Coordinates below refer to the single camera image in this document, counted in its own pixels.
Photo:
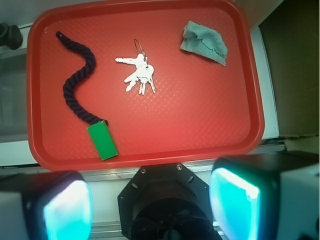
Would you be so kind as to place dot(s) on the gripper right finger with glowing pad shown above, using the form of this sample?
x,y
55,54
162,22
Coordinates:
x,y
267,196

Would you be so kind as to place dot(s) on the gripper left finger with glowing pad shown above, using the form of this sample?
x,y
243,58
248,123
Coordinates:
x,y
45,206

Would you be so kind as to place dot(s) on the green rectangular block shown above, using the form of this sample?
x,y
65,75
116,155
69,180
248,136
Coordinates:
x,y
102,140

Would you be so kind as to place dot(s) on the red plastic tray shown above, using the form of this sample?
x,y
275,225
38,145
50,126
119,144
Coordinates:
x,y
201,109

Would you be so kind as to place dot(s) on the silver key bunch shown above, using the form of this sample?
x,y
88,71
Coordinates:
x,y
143,70

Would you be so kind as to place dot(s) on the brown cardboard box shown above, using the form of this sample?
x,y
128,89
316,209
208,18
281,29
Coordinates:
x,y
291,36

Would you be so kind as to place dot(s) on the light green folded cloth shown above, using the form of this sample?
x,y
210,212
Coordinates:
x,y
205,42

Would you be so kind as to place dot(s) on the black knob at left edge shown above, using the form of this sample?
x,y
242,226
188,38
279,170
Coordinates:
x,y
10,36

